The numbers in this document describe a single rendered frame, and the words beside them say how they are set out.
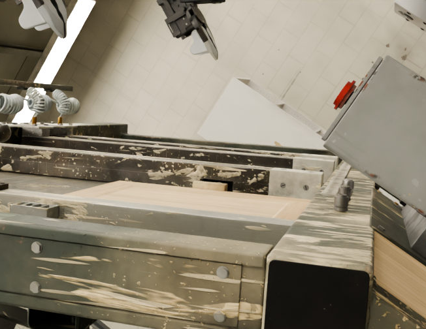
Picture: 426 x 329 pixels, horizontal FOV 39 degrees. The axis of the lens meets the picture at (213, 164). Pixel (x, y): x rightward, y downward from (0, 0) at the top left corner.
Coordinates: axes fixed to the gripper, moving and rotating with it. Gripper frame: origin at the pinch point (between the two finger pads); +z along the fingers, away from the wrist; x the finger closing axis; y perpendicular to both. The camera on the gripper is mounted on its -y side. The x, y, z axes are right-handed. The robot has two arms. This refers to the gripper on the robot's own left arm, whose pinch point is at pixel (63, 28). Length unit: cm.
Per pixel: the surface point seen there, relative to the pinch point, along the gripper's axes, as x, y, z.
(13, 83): -95, 74, -30
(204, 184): -51, 11, 31
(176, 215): -6.5, 0.6, 33.5
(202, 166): -58, 13, 27
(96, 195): -25.3, 23.3, 22.9
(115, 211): -5.8, 9.8, 28.4
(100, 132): -164, 90, -13
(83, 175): -56, 43, 14
